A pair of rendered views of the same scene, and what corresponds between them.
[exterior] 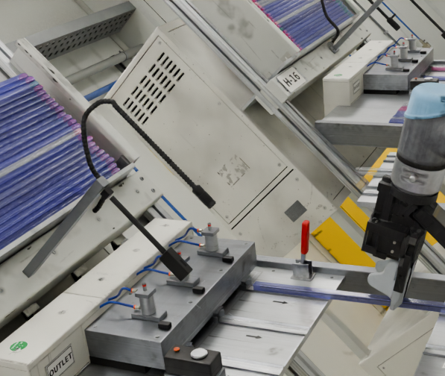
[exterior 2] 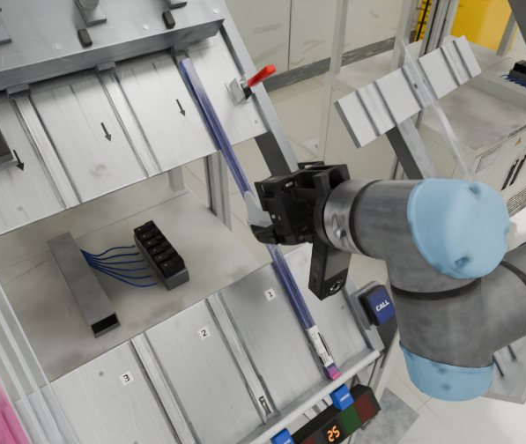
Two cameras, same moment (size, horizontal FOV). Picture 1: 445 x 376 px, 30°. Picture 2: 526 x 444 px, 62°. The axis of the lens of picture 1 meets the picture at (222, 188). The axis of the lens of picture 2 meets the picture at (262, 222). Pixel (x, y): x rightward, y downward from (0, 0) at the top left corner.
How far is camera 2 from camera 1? 0.92 m
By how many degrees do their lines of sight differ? 49
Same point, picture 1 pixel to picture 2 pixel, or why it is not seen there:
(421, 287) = not seen: hidden behind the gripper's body
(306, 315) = (180, 151)
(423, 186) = (340, 245)
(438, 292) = not seen: hidden behind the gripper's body
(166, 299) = (40, 14)
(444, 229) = (323, 268)
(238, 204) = not seen: outside the picture
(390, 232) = (283, 213)
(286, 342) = (122, 170)
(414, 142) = (378, 226)
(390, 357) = (343, 91)
